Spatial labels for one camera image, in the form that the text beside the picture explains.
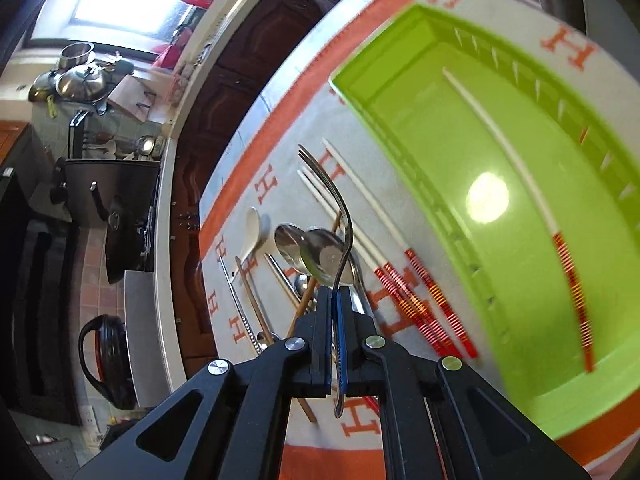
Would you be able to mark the white ceramic spoon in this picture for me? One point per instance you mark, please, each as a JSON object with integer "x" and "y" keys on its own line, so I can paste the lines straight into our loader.
{"x": 251, "y": 235}

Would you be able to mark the white chopstick red striped end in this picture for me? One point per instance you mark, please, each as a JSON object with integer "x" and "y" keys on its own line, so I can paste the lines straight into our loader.
{"x": 441, "y": 302}
{"x": 570, "y": 280}
{"x": 422, "y": 307}
{"x": 407, "y": 310}

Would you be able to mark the kitchen window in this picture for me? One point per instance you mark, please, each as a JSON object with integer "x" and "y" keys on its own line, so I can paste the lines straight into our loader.
{"x": 125, "y": 5}

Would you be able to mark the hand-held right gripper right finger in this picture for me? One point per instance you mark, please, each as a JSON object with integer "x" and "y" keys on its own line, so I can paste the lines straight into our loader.
{"x": 344, "y": 330}

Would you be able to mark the green plastic utensil tray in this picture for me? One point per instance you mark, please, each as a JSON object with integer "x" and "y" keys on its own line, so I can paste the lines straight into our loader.
{"x": 450, "y": 160}

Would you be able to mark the large oval metal spoon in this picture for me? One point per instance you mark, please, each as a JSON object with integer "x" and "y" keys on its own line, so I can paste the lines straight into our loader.
{"x": 286, "y": 242}

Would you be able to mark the wooden cutting board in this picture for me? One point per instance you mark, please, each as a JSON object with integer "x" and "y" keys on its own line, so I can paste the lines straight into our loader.
{"x": 137, "y": 96}

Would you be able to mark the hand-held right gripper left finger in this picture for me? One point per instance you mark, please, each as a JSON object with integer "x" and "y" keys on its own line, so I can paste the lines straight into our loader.
{"x": 325, "y": 350}

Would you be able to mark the metal fork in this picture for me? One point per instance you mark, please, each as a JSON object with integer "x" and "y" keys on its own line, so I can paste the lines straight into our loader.
{"x": 345, "y": 220}

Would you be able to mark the serrated metal utensil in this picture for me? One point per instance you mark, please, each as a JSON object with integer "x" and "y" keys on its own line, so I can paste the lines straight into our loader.
{"x": 248, "y": 327}

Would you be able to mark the silver metal chopstick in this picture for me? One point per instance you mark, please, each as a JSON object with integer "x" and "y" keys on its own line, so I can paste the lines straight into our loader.
{"x": 282, "y": 280}

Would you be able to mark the orange and white printed blanket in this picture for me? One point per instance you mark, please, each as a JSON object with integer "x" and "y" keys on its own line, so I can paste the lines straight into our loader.
{"x": 280, "y": 195}

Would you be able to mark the long tan chopstick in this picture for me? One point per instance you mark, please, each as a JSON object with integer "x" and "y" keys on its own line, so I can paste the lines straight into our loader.
{"x": 255, "y": 300}

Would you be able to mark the steel cooking pot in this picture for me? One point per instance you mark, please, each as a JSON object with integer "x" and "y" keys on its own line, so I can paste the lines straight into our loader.
{"x": 76, "y": 54}

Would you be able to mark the black kettle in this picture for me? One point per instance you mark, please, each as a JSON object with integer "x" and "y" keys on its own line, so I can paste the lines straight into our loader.
{"x": 112, "y": 360}

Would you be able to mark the brown wooden chopstick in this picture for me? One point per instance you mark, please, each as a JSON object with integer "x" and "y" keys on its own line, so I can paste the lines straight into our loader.
{"x": 302, "y": 307}

